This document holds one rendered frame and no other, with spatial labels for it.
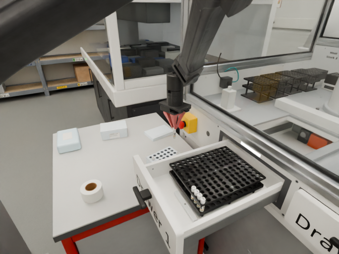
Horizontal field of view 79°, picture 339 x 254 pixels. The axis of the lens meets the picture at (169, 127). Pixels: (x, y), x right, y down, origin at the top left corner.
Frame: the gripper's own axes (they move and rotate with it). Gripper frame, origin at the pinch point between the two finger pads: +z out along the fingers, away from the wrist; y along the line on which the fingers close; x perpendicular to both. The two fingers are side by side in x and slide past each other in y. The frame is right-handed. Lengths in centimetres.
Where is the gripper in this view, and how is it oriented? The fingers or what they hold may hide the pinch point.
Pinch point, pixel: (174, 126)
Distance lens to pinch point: 77.0
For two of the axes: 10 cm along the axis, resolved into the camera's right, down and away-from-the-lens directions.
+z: 0.1, 8.8, 4.8
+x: -6.9, 3.5, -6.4
